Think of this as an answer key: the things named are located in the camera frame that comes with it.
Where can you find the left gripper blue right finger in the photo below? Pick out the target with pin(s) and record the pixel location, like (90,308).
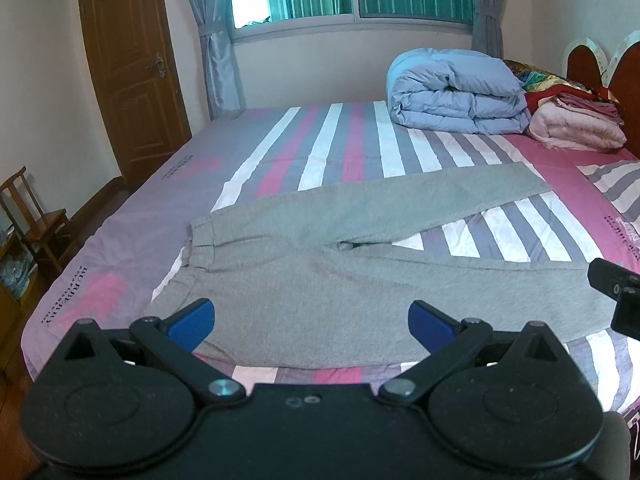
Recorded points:
(451,345)

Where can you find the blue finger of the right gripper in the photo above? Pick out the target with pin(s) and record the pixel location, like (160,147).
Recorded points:
(622,286)

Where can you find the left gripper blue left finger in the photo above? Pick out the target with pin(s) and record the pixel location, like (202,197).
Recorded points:
(169,344)

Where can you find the grey sweatpants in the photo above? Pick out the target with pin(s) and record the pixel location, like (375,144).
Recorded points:
(322,279)

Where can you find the striped grey white pillow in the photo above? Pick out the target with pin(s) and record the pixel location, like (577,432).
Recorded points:
(619,183)

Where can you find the striped pink grey bed sheet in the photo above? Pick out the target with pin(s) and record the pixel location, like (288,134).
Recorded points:
(256,153)

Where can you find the small wooden chair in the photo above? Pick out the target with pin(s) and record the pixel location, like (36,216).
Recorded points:
(48,236)

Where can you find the colourful red folded blanket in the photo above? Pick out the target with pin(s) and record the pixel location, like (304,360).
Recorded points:
(540,85)

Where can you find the dark red wooden headboard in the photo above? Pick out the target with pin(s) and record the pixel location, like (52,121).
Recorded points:
(586,62)

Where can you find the folded light blue duvet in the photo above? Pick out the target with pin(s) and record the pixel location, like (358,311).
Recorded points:
(457,91)

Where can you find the brown wooden door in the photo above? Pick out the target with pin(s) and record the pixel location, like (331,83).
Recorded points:
(143,114)

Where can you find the grey right curtain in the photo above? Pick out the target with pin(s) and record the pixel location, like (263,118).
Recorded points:
(486,27)

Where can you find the grey curtain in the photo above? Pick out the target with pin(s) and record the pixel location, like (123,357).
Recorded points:
(222,87)
(486,27)

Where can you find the grey left curtain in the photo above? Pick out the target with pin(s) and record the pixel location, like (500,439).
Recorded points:
(222,87)

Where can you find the metal door handle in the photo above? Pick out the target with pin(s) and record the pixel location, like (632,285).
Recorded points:
(160,65)

